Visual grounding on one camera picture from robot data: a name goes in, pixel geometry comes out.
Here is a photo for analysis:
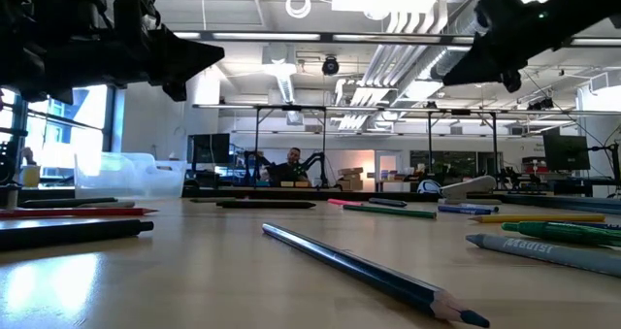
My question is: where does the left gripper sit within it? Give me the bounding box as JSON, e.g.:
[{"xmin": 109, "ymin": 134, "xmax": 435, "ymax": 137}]
[{"xmin": 72, "ymin": 0, "xmax": 225, "ymax": 102}]

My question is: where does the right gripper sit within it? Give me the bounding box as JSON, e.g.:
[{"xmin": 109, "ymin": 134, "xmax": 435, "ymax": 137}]
[{"xmin": 441, "ymin": 0, "xmax": 559, "ymax": 93}]

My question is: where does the grey crayon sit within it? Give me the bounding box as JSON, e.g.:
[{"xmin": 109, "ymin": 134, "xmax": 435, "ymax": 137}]
[
  {"xmin": 465, "ymin": 233, "xmax": 621, "ymax": 279},
  {"xmin": 77, "ymin": 200, "xmax": 137, "ymax": 210}
]

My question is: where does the yellow pencil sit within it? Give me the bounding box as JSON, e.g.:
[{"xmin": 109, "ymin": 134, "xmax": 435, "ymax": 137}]
[{"xmin": 468, "ymin": 214, "xmax": 607, "ymax": 225}]

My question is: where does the green pencil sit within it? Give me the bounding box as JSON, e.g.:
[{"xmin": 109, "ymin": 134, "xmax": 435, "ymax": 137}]
[{"xmin": 342, "ymin": 203, "xmax": 439, "ymax": 220}]

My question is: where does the black pen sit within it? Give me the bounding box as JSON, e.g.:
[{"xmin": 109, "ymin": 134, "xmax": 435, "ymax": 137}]
[
  {"xmin": 17, "ymin": 196, "xmax": 119, "ymax": 210},
  {"xmin": 368, "ymin": 197, "xmax": 409, "ymax": 209},
  {"xmin": 215, "ymin": 199, "xmax": 317, "ymax": 211},
  {"xmin": 0, "ymin": 218, "xmax": 155, "ymax": 252}
]

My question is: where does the green pen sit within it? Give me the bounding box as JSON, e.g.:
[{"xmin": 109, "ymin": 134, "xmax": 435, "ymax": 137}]
[{"xmin": 501, "ymin": 220, "xmax": 621, "ymax": 248}]

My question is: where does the red pencil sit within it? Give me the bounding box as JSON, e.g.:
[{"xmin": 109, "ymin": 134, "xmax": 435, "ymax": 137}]
[{"xmin": 0, "ymin": 207, "xmax": 159, "ymax": 219}]

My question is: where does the dark blue pencil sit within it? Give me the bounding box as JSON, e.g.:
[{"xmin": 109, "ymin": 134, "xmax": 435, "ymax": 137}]
[{"xmin": 261, "ymin": 221, "xmax": 491, "ymax": 329}]

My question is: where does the black monitor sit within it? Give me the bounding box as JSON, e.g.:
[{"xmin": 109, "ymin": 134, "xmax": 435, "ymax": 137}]
[
  {"xmin": 187, "ymin": 132, "xmax": 232, "ymax": 166},
  {"xmin": 542, "ymin": 133, "xmax": 592, "ymax": 172}
]

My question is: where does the red storage box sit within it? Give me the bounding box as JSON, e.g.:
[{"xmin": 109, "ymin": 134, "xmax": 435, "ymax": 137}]
[{"xmin": 521, "ymin": 155, "xmax": 548, "ymax": 176}]

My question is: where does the white stapler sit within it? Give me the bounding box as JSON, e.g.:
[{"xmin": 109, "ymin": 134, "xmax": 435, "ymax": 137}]
[{"xmin": 438, "ymin": 174, "xmax": 503, "ymax": 206}]

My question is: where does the clear plastic bin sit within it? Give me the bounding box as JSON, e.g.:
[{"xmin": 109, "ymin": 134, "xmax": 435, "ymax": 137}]
[{"xmin": 73, "ymin": 151, "xmax": 188, "ymax": 200}]

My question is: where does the soccer ball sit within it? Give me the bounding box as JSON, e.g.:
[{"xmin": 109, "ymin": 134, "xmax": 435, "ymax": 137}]
[{"xmin": 416, "ymin": 179, "xmax": 443, "ymax": 196}]

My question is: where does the person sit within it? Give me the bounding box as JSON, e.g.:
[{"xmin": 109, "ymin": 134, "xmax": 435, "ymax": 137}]
[{"xmin": 268, "ymin": 147, "xmax": 311, "ymax": 188}]

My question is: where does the yellow cup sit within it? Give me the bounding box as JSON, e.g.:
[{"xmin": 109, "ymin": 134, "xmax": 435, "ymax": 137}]
[{"xmin": 20, "ymin": 164, "xmax": 42, "ymax": 189}]

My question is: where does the white cable coil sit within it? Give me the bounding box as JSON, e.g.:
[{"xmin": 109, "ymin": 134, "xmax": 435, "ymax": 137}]
[{"xmin": 284, "ymin": 0, "xmax": 312, "ymax": 20}]

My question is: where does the black overhead frame bar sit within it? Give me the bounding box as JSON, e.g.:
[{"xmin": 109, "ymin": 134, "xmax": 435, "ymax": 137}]
[{"xmin": 167, "ymin": 30, "xmax": 621, "ymax": 47}]

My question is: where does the black overhead camera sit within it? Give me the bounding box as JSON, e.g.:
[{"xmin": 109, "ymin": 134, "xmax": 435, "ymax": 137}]
[{"xmin": 321, "ymin": 55, "xmax": 341, "ymax": 77}]

